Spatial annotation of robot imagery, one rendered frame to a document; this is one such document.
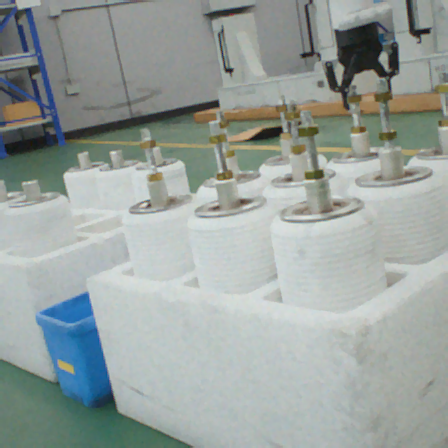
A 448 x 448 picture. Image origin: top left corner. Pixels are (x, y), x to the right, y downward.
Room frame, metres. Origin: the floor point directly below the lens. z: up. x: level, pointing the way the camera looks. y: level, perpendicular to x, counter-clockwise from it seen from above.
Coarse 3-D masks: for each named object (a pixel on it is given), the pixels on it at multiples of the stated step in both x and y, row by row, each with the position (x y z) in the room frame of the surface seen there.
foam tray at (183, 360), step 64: (128, 320) 0.68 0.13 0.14; (192, 320) 0.59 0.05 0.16; (256, 320) 0.53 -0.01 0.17; (320, 320) 0.48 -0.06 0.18; (384, 320) 0.47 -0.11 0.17; (128, 384) 0.71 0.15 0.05; (192, 384) 0.61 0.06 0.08; (256, 384) 0.54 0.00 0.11; (320, 384) 0.48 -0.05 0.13; (384, 384) 0.47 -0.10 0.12
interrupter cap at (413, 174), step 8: (408, 168) 0.66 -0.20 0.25; (416, 168) 0.65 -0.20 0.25; (424, 168) 0.64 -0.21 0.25; (360, 176) 0.66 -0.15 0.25; (368, 176) 0.65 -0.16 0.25; (376, 176) 0.65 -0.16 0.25; (408, 176) 0.63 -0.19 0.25; (416, 176) 0.61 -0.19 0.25; (424, 176) 0.60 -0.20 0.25; (360, 184) 0.62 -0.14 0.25; (368, 184) 0.61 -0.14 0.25; (376, 184) 0.61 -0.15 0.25; (384, 184) 0.60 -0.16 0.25; (392, 184) 0.60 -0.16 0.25; (400, 184) 0.60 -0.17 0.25
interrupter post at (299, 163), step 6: (294, 156) 0.71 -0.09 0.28; (300, 156) 0.71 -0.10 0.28; (306, 156) 0.71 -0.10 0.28; (294, 162) 0.71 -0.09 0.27; (300, 162) 0.71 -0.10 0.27; (306, 162) 0.71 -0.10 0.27; (294, 168) 0.72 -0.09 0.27; (300, 168) 0.71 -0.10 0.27; (306, 168) 0.71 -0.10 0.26; (294, 174) 0.72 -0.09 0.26; (300, 174) 0.71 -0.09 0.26; (294, 180) 0.72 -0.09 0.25; (300, 180) 0.71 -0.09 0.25
